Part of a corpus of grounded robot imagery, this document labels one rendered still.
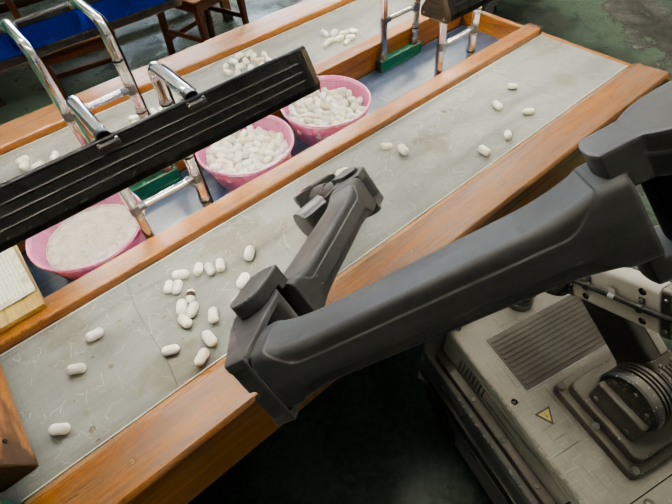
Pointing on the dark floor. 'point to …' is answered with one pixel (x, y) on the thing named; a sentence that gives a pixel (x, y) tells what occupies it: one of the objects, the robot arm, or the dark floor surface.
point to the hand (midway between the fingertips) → (304, 201)
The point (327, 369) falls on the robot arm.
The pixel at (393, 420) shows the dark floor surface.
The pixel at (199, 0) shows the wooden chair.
